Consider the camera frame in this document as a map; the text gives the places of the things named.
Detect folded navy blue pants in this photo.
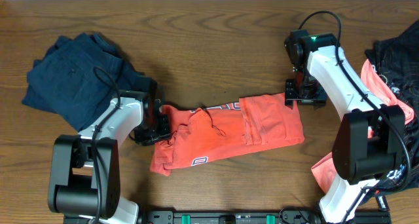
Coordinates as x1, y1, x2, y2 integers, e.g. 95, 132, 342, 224
22, 33, 141, 131

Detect black coiled base cable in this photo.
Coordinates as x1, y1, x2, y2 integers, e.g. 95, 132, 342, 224
278, 206, 315, 224

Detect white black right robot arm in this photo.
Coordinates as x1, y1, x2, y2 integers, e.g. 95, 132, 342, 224
284, 29, 410, 223

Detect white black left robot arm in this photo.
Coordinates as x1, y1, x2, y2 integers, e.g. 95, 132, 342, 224
48, 90, 170, 224

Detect light salmon pink shirt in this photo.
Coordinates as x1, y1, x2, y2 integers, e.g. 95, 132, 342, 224
310, 58, 416, 195

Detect orange red t-shirt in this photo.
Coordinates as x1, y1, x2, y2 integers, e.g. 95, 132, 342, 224
150, 94, 304, 176

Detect black patterned shirt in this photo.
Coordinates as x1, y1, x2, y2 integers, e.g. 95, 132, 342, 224
361, 22, 418, 189

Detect black base rail green buttons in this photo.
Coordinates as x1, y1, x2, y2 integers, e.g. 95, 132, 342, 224
64, 209, 392, 224

